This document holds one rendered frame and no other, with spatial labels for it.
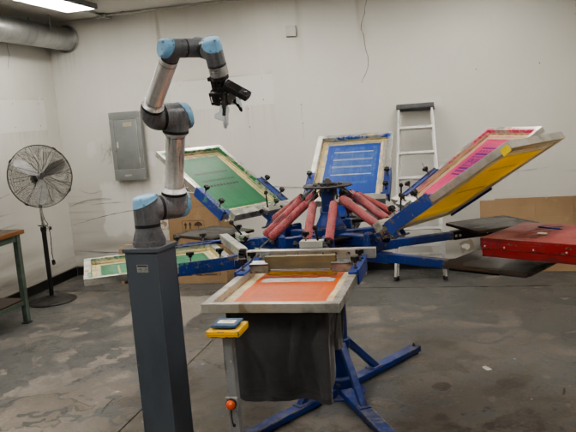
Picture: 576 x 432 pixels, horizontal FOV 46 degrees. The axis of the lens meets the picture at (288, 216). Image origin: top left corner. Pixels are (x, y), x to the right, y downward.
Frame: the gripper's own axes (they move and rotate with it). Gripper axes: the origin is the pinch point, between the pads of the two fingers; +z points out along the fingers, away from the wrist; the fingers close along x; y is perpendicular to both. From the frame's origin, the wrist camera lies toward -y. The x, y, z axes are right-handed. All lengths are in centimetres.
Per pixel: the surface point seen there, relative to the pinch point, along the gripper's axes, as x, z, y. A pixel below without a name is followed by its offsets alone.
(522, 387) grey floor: -79, 220, -103
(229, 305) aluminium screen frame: 46, 61, -5
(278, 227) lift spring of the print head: -62, 103, 31
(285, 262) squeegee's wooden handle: -10, 83, -2
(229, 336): 67, 55, -18
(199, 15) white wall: -409, 94, 283
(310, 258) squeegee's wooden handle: -14, 82, -14
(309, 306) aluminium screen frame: 38, 62, -38
